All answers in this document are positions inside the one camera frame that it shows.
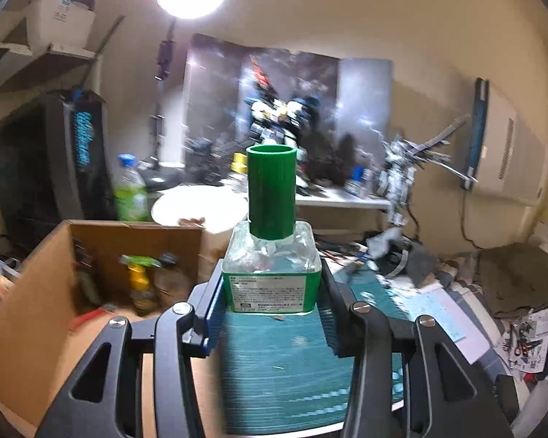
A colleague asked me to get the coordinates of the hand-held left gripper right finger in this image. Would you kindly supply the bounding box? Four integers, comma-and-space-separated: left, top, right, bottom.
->
317, 265, 514, 438

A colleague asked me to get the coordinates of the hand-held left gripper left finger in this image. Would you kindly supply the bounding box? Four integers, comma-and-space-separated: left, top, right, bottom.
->
35, 270, 231, 438

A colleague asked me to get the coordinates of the green cap glass bottle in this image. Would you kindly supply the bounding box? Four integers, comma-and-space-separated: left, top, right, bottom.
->
221, 145, 323, 315

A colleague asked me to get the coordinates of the printed cardboard box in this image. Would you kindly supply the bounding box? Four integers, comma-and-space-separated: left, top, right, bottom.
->
0, 219, 224, 438

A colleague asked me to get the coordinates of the brown bottle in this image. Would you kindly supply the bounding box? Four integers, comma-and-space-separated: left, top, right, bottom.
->
153, 253, 197, 311

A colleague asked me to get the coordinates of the green cutting mat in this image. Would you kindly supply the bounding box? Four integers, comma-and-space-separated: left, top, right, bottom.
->
189, 255, 444, 438

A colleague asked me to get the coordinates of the yellow green spray bottle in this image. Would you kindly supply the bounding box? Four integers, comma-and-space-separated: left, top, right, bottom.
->
121, 254, 163, 315

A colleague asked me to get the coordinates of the blue decal sheet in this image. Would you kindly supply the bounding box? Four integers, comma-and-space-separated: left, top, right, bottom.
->
393, 278, 469, 343

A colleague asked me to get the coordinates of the dog print round bucket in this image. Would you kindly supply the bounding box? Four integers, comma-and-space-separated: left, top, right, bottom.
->
151, 185, 250, 279

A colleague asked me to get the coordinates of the grey cloth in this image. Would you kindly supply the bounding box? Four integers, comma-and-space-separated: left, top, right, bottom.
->
384, 237, 439, 288

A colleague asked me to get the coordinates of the white desk riser shelf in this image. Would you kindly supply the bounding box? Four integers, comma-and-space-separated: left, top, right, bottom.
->
297, 192, 391, 211

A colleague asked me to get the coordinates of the green plastic drink bottle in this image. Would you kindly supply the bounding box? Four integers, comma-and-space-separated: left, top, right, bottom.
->
112, 154, 151, 222

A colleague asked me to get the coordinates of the small yellow cap bottle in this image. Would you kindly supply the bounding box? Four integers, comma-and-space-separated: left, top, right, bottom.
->
231, 153, 250, 188

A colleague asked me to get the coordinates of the white winged robot model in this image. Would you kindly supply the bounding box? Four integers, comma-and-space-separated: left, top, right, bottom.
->
379, 114, 480, 229

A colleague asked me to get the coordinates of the printed manual sheet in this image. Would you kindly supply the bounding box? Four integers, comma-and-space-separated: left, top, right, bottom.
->
493, 308, 548, 375

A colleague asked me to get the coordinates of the olive cloth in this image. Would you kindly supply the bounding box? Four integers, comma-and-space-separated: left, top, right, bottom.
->
477, 242, 548, 318

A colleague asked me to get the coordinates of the black computer tower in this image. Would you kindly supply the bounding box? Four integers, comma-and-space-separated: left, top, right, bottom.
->
0, 89, 115, 247

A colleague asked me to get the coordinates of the blue white curved bar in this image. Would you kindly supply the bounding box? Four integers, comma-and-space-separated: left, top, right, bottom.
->
461, 77, 489, 190

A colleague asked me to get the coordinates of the white storage box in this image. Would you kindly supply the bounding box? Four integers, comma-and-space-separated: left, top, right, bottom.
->
25, 0, 96, 53

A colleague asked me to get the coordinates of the wall poster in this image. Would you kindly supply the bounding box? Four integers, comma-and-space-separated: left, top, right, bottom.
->
183, 34, 393, 183

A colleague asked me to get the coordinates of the white wall appliance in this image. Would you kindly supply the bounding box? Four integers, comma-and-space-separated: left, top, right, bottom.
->
479, 87, 548, 206

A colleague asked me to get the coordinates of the wall shelf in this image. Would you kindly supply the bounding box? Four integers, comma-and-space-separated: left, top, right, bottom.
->
0, 41, 101, 96

